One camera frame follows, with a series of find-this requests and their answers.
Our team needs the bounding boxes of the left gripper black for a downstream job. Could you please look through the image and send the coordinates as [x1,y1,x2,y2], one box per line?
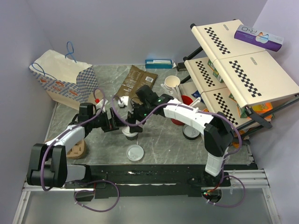
[89,107,127,132]

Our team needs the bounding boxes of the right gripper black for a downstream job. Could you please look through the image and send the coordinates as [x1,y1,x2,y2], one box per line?
[126,100,152,133]

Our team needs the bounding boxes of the white plastic cup lid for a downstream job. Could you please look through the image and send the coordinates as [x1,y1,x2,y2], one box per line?
[121,126,138,138]

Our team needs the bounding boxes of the black paper coffee cup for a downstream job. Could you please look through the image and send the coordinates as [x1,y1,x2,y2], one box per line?
[125,133,138,141]

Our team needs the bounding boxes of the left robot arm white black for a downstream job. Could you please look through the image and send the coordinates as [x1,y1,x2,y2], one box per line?
[27,103,124,191]

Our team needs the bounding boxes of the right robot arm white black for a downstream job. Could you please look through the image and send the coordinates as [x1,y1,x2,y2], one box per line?
[118,85,233,186]

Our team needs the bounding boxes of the brown coffee bean pouch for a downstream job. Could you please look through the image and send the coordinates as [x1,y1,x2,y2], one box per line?
[116,65,158,104]

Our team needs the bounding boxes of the brown pulp cup carrier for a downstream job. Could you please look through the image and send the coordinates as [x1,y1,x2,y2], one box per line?
[46,139,87,161]

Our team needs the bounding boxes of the blue checkered paper bag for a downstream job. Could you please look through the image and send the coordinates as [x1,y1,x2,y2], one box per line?
[29,41,103,110]

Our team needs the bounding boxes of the stack of paper cups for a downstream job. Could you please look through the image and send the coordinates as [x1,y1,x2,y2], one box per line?
[160,76,180,98]

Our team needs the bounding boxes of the red cup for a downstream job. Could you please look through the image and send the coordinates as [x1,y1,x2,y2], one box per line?
[171,95,193,126]

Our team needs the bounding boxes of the teal blue box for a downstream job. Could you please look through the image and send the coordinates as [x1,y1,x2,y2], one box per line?
[145,59,177,69]

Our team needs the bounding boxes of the green snack boxes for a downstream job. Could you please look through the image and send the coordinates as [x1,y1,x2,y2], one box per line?
[207,59,224,83]

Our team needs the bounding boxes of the orange snack packet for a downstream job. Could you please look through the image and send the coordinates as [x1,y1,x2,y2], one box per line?
[232,129,250,148]

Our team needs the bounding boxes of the cream checkered tiered shelf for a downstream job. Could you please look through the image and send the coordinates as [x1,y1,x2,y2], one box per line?
[184,20,299,135]

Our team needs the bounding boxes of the purple white box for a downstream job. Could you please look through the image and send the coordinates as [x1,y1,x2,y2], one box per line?
[234,25,284,52]

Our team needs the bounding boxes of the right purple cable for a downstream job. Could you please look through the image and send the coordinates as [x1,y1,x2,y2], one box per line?
[111,95,246,208]

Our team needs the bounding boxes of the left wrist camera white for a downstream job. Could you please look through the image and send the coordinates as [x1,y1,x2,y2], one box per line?
[95,98,108,112]

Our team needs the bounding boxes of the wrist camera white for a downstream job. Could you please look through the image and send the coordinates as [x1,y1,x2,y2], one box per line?
[95,98,108,112]
[117,96,129,108]

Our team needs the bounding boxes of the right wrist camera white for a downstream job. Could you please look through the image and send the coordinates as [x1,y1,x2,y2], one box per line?
[117,96,129,108]

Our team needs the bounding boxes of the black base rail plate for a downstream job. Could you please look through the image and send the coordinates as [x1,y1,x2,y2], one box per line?
[63,163,232,199]

